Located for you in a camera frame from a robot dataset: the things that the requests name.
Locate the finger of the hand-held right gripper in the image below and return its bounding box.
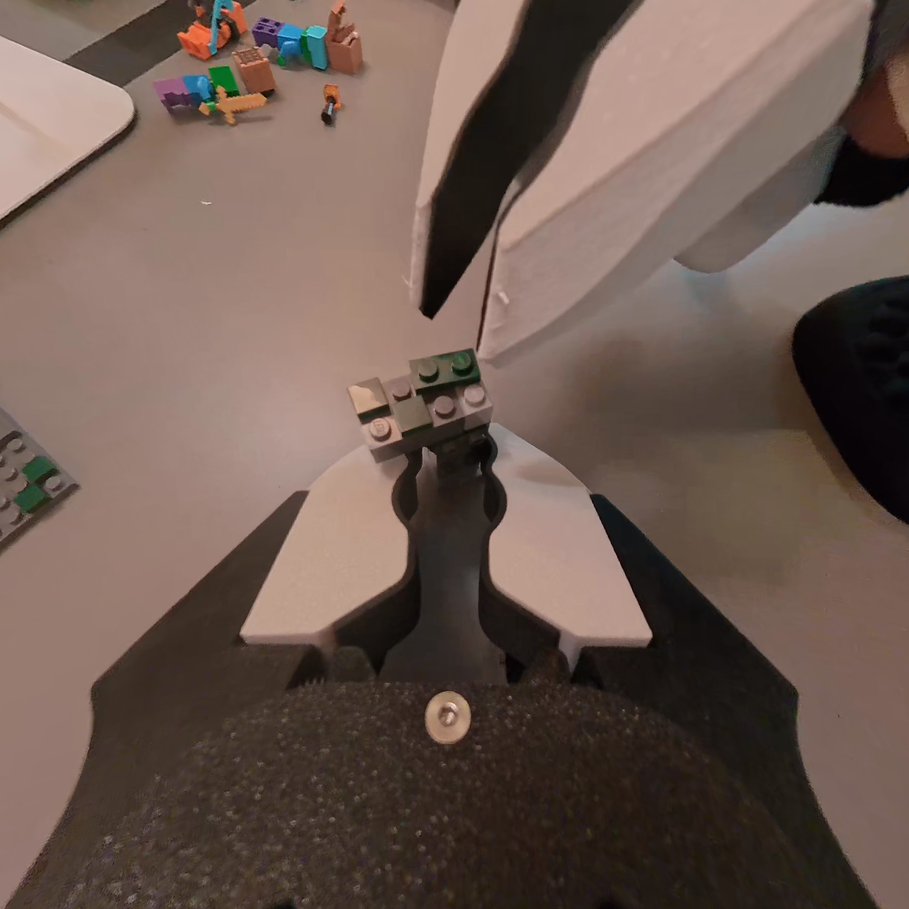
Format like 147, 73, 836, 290
476, 0, 877, 363
410, 0, 626, 321

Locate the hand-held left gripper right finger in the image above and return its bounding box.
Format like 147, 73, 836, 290
483, 427, 654, 651

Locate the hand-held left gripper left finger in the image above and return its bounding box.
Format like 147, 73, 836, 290
239, 445, 417, 647

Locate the small grey green brick assembly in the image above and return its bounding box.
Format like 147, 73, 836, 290
348, 351, 495, 463

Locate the person's right hand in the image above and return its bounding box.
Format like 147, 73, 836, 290
838, 64, 909, 160

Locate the black quilted wrist rest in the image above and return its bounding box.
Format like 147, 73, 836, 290
792, 277, 909, 526

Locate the pile of colourful brick figures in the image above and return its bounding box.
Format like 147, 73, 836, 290
154, 0, 365, 126

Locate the grey green brick tower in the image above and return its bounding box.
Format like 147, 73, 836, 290
0, 410, 79, 548

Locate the white lamp base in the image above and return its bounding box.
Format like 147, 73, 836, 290
0, 36, 137, 225

